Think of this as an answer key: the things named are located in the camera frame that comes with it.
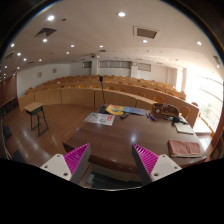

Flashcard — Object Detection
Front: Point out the white notebook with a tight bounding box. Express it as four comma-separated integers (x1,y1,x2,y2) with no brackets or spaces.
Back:
174,123,194,134

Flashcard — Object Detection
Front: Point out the red marker pen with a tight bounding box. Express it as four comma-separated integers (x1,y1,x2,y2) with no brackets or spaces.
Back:
149,113,156,121

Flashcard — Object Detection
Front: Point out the folded pink towel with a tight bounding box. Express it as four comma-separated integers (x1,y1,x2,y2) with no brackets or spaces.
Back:
168,140,201,158

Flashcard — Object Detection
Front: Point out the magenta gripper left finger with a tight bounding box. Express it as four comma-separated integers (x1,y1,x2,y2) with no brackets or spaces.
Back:
41,143,91,184

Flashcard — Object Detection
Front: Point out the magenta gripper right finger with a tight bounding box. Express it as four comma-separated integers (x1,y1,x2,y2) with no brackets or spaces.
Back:
132,144,181,185

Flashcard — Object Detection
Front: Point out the curved wooden front bench row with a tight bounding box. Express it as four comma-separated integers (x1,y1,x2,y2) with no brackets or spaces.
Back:
17,87,200,129

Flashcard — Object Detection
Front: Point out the wooden box device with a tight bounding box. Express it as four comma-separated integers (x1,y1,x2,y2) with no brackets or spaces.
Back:
152,103,179,117

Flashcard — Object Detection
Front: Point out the blue booklet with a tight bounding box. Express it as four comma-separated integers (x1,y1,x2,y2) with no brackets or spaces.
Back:
123,106,145,116

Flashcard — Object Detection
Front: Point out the black desk microphone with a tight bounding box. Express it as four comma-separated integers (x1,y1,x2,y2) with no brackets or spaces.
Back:
98,75,109,115

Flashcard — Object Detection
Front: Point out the small wooden standing desk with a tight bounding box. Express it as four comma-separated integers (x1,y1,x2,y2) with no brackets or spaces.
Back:
24,102,49,136

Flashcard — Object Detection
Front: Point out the white printed paper sheet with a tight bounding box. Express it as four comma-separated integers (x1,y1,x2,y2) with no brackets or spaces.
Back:
85,112,115,126

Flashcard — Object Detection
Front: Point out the yellow round disc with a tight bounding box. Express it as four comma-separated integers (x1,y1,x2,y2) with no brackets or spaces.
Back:
106,104,124,115

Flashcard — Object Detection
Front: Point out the black remote control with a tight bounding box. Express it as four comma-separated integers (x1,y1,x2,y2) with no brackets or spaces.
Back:
120,113,129,119

